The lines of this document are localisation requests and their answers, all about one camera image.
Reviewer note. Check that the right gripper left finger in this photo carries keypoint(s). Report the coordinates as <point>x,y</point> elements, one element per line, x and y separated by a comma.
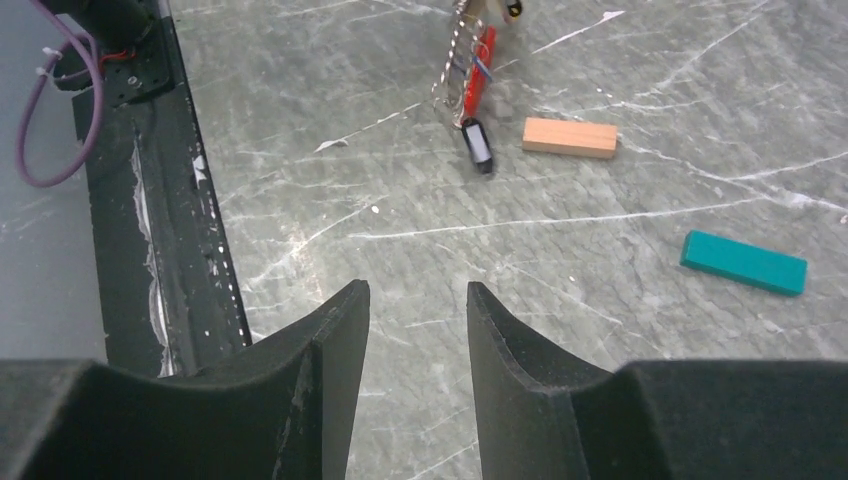
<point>282,408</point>

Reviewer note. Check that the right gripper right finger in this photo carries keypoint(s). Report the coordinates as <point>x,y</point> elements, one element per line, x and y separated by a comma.
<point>523,385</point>

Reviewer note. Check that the red carabiner keyring with chain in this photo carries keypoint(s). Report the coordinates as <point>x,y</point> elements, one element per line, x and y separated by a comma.
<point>465,73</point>

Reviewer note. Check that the black tagged key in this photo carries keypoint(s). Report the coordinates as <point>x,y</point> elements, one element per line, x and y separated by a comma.
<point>477,143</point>

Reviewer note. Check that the teal block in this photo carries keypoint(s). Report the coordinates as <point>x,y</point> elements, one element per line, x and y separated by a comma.
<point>744,263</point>

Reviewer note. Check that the peach block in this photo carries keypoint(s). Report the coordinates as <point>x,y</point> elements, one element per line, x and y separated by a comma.
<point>572,138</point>

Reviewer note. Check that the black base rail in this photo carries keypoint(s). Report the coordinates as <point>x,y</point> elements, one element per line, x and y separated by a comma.
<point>169,296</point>

